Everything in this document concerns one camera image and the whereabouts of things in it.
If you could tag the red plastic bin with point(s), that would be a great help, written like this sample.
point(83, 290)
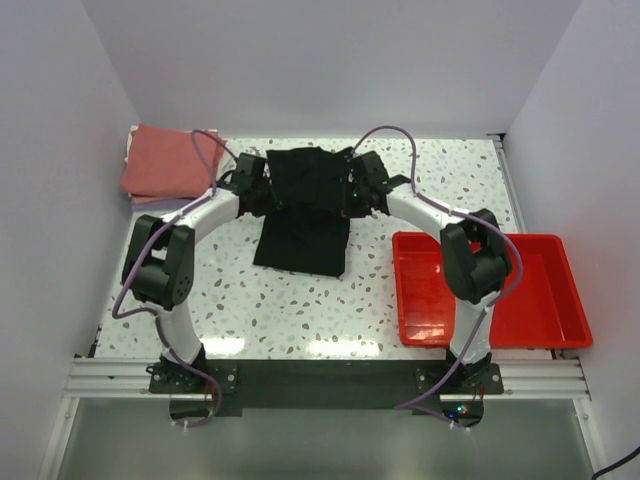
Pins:
point(543, 312)

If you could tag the folded white t-shirt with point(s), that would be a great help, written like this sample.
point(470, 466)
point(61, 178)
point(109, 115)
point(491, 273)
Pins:
point(129, 141)

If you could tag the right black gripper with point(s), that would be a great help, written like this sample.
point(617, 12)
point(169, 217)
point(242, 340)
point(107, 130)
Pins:
point(350, 209)

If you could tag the folded pink t-shirt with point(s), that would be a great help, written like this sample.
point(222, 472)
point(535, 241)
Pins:
point(166, 163)

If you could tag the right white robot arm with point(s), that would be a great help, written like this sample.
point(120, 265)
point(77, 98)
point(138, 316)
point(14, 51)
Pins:
point(475, 258)

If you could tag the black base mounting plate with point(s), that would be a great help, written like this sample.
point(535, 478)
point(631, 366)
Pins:
point(227, 388)

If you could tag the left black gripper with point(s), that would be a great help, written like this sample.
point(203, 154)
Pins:
point(263, 210)

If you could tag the black t-shirt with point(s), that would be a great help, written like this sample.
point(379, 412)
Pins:
point(309, 233)

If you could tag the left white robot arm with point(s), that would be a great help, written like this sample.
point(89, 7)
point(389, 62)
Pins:
point(159, 270)

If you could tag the folded lavender t-shirt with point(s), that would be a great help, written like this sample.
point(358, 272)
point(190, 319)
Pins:
point(138, 204)

